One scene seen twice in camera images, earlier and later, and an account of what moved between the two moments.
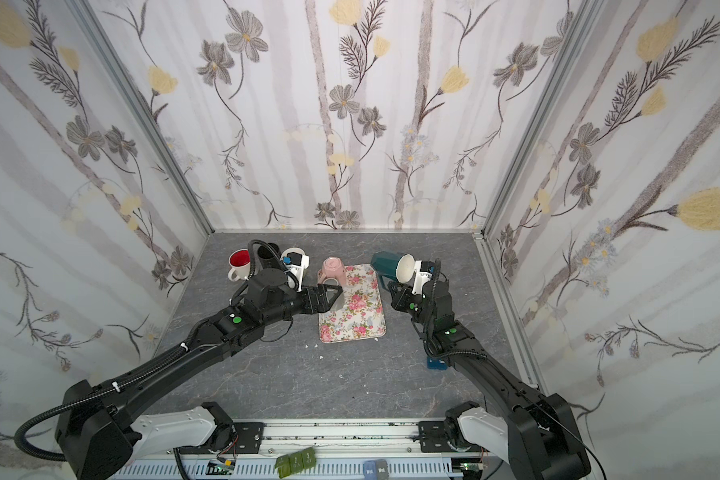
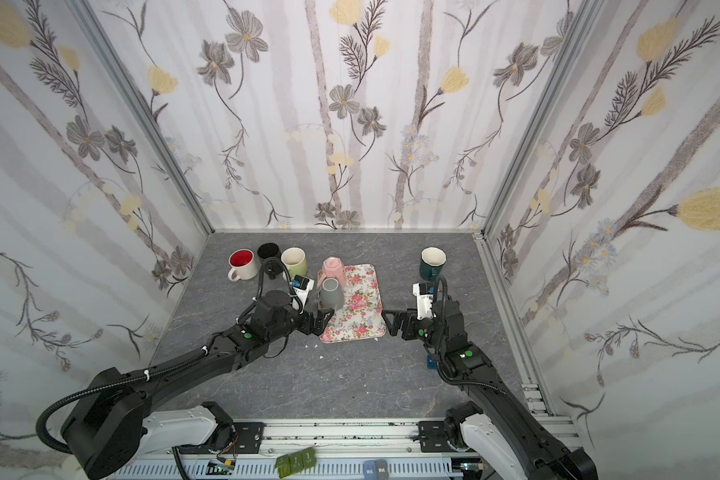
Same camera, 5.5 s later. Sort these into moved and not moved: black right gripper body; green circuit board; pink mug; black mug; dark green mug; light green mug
Moved: black right gripper body; dark green mug
Not moved: light green mug; black mug; pink mug; green circuit board
